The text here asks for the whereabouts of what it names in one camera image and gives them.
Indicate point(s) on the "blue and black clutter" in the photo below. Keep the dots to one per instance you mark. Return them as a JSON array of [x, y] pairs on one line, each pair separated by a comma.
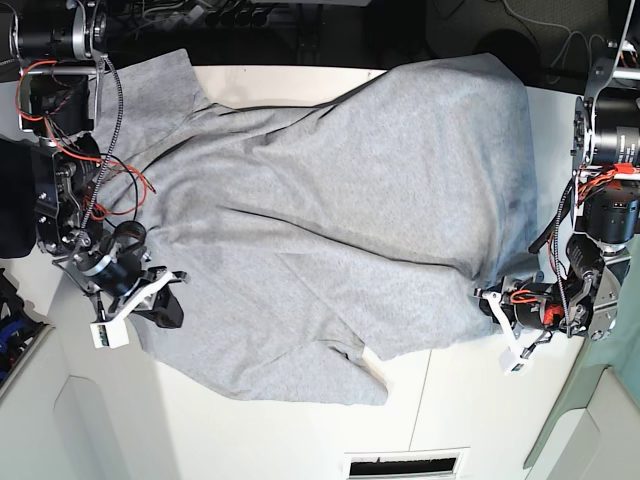
[[18, 329]]

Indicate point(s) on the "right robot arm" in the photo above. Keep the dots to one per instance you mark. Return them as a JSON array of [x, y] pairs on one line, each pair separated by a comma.
[[59, 47]]

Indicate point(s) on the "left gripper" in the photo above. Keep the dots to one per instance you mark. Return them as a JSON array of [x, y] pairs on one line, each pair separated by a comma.
[[534, 304]]

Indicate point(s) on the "dark navy cloth pile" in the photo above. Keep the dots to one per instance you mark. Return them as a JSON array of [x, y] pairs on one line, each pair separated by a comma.
[[17, 201]]

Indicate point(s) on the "white slotted vent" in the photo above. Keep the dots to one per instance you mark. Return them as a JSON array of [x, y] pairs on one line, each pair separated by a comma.
[[420, 464]]

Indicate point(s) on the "grey t-shirt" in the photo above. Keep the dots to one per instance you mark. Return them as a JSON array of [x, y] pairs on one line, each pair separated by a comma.
[[310, 234]]

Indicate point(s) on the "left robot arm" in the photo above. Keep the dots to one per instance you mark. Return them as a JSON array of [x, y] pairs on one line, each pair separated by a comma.
[[598, 213]]

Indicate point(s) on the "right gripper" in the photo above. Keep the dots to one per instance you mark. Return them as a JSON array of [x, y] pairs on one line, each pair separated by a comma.
[[113, 262]]

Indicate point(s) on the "black round floor object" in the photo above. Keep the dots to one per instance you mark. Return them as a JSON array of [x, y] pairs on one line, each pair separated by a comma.
[[515, 50]]

